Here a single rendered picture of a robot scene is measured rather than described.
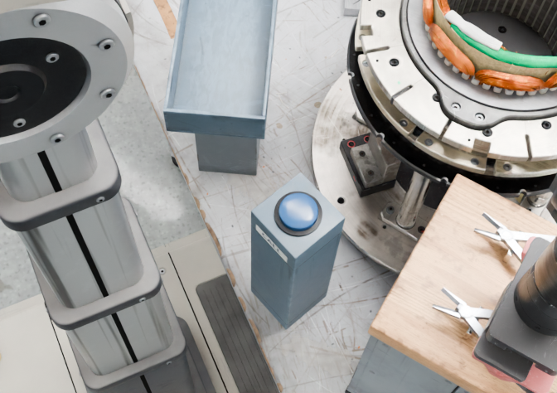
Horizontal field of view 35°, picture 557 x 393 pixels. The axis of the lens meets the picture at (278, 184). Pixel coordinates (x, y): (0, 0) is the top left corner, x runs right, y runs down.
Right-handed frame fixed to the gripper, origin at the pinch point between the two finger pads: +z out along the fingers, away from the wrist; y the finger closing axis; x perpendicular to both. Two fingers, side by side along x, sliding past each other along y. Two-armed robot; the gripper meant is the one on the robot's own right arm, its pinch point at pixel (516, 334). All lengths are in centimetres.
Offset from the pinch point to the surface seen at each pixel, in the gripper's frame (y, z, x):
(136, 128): 45, 109, 87
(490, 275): 5.0, 2.3, 4.3
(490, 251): 7.3, 2.2, 5.4
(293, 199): 3.0, 4.4, 25.2
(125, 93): 52, 109, 95
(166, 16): 31, 31, 62
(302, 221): 1.3, 4.5, 23.1
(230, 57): 15.6, 6.3, 40.5
